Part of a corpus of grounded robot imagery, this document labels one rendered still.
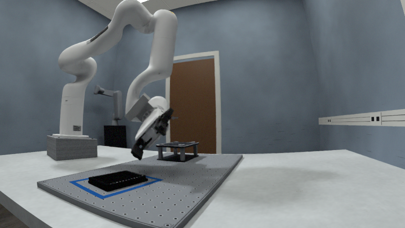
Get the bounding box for blue tape rectangle outline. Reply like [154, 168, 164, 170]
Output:
[70, 176, 163, 199]

